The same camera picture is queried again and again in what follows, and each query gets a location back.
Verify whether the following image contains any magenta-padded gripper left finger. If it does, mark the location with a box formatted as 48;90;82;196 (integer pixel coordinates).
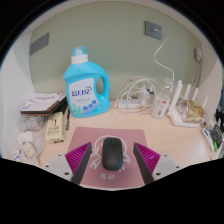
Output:
43;142;93;186

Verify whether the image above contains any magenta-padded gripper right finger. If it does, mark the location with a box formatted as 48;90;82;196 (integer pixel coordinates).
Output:
133;142;183;185

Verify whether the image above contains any black computer mouse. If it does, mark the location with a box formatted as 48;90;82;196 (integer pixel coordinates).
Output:
101;137;123;171

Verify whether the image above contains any pink mouse pad white drawing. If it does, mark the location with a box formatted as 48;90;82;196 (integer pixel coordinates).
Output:
67;126;148;189

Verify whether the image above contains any small yellow carton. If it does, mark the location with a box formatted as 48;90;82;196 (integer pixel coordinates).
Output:
44;111;65;145

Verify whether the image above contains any white router with antennas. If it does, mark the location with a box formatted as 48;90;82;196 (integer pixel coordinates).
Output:
166;79;209;129

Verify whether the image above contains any black pen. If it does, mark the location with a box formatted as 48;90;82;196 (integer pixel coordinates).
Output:
65;106;71;131

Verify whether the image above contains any long white box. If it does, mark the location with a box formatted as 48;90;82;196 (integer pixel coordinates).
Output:
201;126;218;151

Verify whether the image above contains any black pouch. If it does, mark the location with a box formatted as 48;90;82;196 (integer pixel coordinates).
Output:
210;124;224;144

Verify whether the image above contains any flat printed box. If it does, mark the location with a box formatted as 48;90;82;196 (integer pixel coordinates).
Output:
19;92;68;117

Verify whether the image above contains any white power strip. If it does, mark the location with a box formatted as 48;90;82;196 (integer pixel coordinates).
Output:
116;99;154;110

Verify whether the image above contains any blue detergent bottle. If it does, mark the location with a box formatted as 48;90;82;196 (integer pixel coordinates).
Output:
62;46;112;118

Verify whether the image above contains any white cable bundle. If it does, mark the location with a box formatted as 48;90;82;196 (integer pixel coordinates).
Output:
114;75;158;116

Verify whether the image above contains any white wall adapter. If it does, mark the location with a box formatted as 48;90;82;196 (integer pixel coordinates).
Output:
193;47;203;64

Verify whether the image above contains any grey wall plate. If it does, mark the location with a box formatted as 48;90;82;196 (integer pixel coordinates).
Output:
29;32;50;56

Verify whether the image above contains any grey wall socket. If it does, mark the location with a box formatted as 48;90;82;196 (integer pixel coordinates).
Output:
144;20;163;41

